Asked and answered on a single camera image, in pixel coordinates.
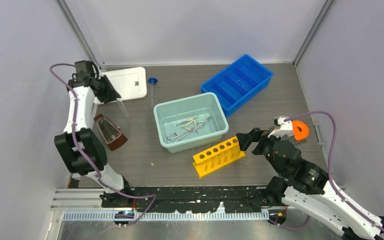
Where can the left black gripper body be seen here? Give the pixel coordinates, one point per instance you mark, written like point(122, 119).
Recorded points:
point(99, 80)

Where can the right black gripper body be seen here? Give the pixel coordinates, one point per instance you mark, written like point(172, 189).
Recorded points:
point(264, 147)

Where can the white clay triangle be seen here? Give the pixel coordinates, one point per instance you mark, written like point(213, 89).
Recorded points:
point(190, 126)

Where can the thin metal tweezers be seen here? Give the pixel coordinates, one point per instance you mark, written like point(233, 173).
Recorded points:
point(188, 122)

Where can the metal crucible tongs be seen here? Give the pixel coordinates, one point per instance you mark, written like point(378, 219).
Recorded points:
point(173, 136)

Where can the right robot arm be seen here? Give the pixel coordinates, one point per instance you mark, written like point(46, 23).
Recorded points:
point(305, 186)

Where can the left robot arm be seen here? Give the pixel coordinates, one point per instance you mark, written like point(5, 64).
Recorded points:
point(80, 149)

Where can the white tub lid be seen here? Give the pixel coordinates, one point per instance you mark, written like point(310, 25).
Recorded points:
point(130, 83)

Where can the orange and grey stand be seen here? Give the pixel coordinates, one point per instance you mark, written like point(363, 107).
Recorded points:
point(300, 130)

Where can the yellow test tube rack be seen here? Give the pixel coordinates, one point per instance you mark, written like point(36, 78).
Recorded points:
point(217, 157)

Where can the test tube with blue cap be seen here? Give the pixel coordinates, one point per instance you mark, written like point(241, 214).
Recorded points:
point(152, 83)

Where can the blue divided plastic bin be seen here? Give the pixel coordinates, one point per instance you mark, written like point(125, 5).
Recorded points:
point(229, 93)

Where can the light green plastic tub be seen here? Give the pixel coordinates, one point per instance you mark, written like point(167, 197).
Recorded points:
point(168, 114)

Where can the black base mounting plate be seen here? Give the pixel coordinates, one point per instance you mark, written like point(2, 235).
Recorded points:
point(195, 199)

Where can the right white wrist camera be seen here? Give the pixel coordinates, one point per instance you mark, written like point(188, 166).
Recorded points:
point(283, 126)

